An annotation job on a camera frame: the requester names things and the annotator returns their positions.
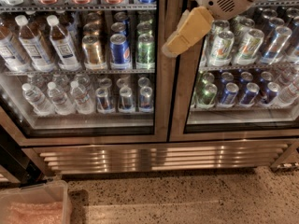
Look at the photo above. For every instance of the blue pepsi can front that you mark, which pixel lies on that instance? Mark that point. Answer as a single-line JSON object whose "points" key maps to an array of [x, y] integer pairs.
{"points": [[120, 52]]}

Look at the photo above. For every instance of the white 7up can right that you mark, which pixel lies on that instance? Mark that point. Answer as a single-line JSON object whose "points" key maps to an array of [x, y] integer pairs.
{"points": [[246, 52]]}

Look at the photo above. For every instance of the white 7up can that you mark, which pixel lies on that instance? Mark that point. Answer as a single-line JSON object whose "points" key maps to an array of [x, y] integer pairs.
{"points": [[220, 52], [246, 52]]}

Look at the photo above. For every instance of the white 7up can left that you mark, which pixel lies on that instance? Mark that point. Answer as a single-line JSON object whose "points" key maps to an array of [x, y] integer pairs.
{"points": [[220, 52]]}

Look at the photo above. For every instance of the gold soda can front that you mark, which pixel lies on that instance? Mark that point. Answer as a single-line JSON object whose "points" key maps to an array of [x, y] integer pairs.
{"points": [[95, 58]]}

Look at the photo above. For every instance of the water bottle middle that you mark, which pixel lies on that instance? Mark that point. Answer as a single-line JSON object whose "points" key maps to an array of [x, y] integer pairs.
{"points": [[61, 101]]}

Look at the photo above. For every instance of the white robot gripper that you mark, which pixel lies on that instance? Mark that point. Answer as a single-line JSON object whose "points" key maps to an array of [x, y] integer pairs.
{"points": [[224, 0]]}

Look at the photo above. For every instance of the tea bottle white label middle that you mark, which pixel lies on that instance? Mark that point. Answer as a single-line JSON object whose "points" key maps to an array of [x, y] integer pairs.
{"points": [[35, 45]]}

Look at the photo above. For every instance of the slim energy can right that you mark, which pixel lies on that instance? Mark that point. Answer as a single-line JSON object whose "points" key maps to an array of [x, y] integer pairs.
{"points": [[146, 99]]}

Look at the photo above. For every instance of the blue can lower far right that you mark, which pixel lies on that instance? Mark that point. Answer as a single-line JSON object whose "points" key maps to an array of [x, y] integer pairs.
{"points": [[269, 93]]}

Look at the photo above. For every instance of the water bottle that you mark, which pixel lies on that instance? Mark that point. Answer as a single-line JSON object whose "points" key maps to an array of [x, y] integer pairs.
{"points": [[61, 101], [37, 99], [82, 98]]}

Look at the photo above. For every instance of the tea bottle white label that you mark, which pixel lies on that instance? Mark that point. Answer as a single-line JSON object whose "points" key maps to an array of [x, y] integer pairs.
{"points": [[63, 44], [35, 45], [11, 49]]}

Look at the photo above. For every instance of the blue can lower left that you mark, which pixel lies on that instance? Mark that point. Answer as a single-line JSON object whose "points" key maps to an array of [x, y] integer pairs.
{"points": [[228, 95]]}

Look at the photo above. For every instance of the glass fridge door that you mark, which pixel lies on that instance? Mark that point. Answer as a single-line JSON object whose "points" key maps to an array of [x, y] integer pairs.
{"points": [[191, 123], [131, 19]]}

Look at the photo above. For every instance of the tea bottle white label right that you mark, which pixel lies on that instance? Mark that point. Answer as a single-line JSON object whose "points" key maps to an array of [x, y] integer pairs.
{"points": [[63, 44]]}

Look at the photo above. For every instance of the water bottle right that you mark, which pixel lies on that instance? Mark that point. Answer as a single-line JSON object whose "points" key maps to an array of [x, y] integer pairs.
{"points": [[82, 98]]}

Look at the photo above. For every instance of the water bottle left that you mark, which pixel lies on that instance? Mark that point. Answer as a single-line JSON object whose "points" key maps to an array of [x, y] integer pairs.
{"points": [[37, 99]]}

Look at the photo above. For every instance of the water bottle right fridge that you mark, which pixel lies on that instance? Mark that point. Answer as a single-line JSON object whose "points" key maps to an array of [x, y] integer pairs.
{"points": [[288, 94]]}

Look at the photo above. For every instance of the slim energy can left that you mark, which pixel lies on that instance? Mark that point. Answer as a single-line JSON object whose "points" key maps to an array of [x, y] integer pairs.
{"points": [[104, 102]]}

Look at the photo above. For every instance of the silver blue can right fridge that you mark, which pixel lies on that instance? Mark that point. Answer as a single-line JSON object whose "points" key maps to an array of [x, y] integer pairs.
{"points": [[275, 44]]}

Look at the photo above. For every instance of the green can lower right fridge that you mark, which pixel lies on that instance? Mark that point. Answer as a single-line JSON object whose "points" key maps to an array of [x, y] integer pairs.
{"points": [[207, 95]]}

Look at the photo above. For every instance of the green soda can front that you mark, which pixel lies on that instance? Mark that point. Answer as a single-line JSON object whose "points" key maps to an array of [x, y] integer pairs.
{"points": [[145, 57]]}

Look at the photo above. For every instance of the clear plastic storage bin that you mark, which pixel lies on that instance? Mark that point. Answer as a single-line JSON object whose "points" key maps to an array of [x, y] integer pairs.
{"points": [[50, 192]]}

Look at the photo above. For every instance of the slim energy can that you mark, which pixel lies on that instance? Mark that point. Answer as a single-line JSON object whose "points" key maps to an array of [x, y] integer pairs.
{"points": [[104, 102], [146, 99], [126, 100]]}

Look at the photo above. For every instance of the tea bottle white label left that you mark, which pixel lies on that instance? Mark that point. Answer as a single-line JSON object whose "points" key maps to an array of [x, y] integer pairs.
{"points": [[11, 49]]}

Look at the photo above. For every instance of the slim energy can middle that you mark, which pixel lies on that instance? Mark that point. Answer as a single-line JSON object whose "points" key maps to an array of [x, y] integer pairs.
{"points": [[126, 100]]}

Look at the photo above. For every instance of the pink bubble wrap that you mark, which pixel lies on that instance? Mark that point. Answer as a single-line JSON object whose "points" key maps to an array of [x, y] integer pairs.
{"points": [[34, 213]]}

